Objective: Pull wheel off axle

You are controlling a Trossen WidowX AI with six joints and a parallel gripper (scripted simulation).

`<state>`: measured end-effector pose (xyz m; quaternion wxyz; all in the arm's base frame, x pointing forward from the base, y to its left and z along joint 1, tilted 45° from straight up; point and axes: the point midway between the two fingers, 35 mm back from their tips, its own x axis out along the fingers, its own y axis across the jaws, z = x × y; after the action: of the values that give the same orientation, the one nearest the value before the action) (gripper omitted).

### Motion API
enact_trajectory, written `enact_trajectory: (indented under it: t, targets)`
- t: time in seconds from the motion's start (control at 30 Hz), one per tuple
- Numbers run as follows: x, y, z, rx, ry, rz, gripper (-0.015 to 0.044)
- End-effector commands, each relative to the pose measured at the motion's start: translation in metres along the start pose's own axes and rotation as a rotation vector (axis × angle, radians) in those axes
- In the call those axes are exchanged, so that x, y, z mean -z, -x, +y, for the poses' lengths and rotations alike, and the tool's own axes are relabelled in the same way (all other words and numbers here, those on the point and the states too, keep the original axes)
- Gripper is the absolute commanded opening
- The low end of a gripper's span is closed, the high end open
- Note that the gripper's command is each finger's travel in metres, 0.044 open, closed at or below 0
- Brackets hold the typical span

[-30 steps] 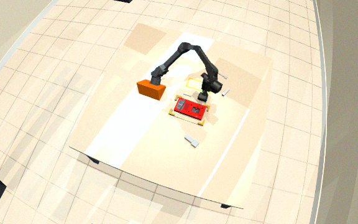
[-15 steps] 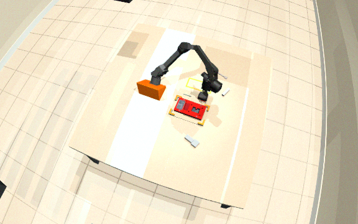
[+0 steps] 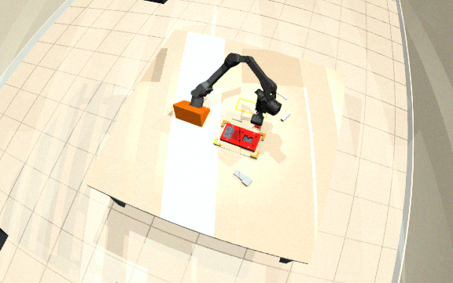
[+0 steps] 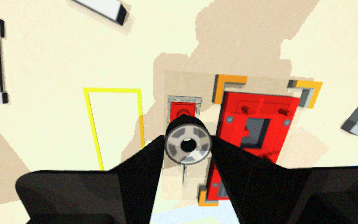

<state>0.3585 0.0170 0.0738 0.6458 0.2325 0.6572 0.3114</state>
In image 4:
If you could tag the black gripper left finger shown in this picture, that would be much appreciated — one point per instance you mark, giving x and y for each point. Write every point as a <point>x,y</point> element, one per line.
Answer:
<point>127,191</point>

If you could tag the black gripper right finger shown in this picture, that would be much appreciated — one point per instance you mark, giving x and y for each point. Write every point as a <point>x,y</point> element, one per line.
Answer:
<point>262,192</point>

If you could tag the yellow tape outline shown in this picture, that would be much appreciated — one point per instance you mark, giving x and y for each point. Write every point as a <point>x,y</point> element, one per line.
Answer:
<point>127,90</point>

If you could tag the grey and black wheel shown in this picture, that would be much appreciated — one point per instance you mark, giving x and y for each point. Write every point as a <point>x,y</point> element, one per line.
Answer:
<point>188,152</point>

